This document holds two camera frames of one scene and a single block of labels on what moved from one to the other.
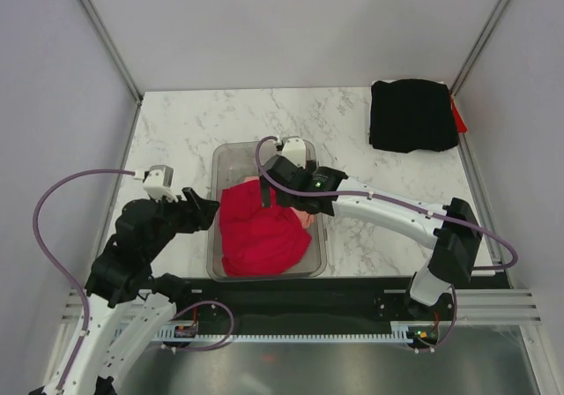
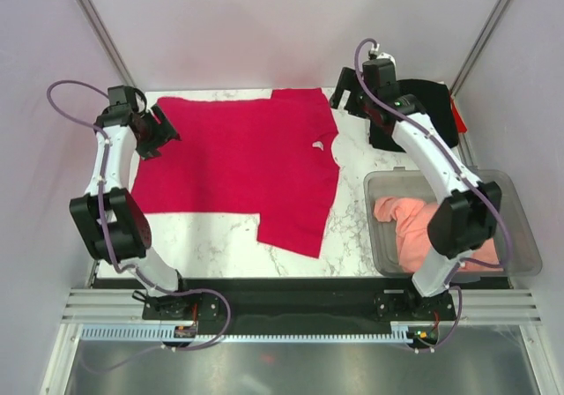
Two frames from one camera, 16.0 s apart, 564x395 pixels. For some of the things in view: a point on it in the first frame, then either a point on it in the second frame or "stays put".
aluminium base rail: [494, 307] stays put
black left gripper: [198, 212] → [163, 131]
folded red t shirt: [462, 127] stays put
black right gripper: [265, 196] → [345, 83]
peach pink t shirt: [307, 218] → [410, 220]
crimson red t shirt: [256, 239] → [275, 158]
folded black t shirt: [411, 115] stays put
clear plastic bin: [232, 161] → [397, 208]
